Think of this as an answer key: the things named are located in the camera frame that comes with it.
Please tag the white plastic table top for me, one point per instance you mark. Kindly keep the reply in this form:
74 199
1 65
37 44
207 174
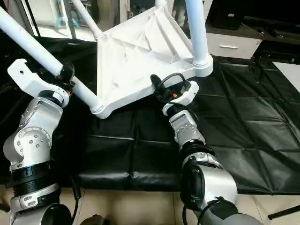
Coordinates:
140 56

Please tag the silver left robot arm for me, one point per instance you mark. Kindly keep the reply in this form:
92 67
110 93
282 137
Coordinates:
33 136

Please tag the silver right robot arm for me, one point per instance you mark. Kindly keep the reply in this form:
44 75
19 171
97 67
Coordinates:
187 131

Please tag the light blue stand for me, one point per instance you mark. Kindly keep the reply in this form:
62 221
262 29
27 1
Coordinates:
63 16

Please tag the black work mat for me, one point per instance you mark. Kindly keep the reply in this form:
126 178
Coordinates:
140 150

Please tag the white drawer unit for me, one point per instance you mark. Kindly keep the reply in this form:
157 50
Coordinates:
232 47

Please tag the white glass door cabinet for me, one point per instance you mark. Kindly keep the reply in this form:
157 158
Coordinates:
123 9

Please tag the white flat board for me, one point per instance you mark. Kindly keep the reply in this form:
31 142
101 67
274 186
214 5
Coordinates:
290 75

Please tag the dark low sideboard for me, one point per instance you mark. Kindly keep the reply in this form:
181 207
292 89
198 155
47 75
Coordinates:
272 23

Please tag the black tripod leg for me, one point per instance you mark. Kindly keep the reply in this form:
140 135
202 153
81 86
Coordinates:
286 213

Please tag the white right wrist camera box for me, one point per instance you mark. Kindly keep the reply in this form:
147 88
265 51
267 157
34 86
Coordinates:
187 96

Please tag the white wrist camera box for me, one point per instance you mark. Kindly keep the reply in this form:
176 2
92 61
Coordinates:
187 96
28 79

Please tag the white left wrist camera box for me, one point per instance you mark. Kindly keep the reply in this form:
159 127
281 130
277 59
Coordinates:
28 79

